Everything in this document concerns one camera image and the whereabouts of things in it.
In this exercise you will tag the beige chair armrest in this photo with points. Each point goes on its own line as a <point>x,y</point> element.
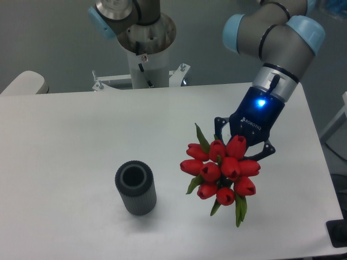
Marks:
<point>27,83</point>

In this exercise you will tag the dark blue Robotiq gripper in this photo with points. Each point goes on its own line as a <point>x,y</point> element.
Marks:
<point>253,119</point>

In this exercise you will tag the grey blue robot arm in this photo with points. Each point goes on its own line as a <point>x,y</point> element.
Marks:
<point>280,34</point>

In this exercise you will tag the red tulip bouquet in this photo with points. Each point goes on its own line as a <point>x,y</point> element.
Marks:
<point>221,170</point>

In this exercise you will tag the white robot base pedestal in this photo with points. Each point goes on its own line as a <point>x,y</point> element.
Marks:
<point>148,52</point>

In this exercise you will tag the black device at table edge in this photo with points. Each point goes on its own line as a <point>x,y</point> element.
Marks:
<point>337,232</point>

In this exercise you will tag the dark grey ribbed vase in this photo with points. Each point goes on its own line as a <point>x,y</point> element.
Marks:
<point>135,182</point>

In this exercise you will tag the white furniture frame at right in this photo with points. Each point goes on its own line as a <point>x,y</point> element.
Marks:
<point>335,123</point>

